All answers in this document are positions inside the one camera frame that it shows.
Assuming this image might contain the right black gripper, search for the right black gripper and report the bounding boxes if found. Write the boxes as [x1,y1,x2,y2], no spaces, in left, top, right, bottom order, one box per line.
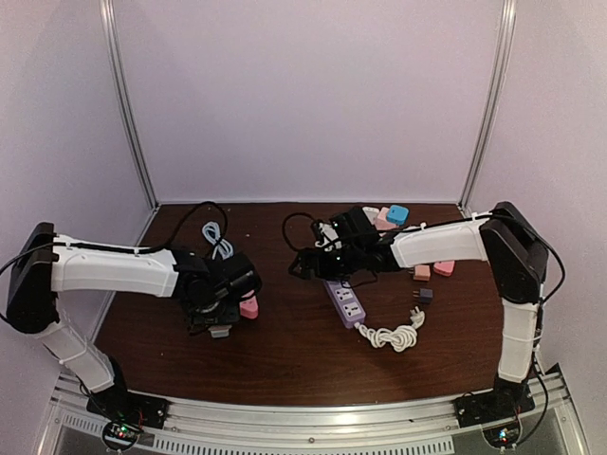
[288,244,364,283]

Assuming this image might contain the pink triangular socket adapter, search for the pink triangular socket adapter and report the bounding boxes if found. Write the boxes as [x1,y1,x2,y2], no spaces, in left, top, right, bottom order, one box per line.
[239,294,259,320]

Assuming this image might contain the purple power strip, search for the purple power strip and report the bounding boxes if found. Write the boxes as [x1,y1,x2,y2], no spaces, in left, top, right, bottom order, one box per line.
[323,281,366,329]

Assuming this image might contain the salmon pink plug adapter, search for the salmon pink plug adapter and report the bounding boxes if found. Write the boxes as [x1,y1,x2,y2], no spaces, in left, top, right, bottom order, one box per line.
[409,264,432,282]

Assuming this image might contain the dark grey plug adapter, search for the dark grey plug adapter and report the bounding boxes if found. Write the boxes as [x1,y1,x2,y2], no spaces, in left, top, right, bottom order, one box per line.
[413,287,434,304]

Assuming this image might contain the light blue power strip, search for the light blue power strip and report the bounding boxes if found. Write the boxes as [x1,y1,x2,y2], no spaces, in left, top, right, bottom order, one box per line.
[209,325,231,339]

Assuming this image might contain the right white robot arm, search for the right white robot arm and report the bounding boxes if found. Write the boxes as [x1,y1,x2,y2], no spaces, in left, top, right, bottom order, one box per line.
[288,202,556,419]

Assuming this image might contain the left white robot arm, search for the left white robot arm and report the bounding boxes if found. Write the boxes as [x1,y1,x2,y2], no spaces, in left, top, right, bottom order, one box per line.
[2,222,243,421]

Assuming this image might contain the white small adapter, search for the white small adapter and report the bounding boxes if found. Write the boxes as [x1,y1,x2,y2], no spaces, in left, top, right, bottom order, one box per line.
[362,207,380,224]

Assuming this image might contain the pink cube adapter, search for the pink cube adapter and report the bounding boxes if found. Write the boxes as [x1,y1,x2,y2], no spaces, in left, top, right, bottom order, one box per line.
[375,207,397,231]

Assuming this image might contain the blue square adapter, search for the blue square adapter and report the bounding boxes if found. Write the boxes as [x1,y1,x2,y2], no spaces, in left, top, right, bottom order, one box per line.
[385,205,410,226]

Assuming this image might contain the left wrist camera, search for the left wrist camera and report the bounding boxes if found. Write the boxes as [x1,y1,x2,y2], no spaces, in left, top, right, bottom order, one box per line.
[206,252,262,301]

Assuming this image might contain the light blue strip cable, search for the light blue strip cable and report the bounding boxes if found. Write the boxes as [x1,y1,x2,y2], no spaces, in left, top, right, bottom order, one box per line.
[202,223,236,262]

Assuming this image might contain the white coiled strip cable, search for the white coiled strip cable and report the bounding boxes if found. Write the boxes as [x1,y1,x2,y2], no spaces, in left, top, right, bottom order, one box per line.
[355,306,427,353]

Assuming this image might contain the front aluminium rail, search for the front aluminium rail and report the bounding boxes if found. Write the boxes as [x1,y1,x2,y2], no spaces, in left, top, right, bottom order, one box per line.
[34,373,590,454]

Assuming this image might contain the left aluminium frame post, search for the left aluminium frame post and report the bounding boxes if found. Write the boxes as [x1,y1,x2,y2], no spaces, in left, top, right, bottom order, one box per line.
[100,0,159,210]

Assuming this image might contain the aluminium frame post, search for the aluminium frame post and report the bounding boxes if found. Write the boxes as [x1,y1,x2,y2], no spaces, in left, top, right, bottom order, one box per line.
[458,0,518,213]
[100,0,159,210]

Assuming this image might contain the right aluminium frame post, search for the right aluminium frame post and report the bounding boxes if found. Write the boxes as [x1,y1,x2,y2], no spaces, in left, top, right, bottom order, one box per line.
[458,0,518,213]

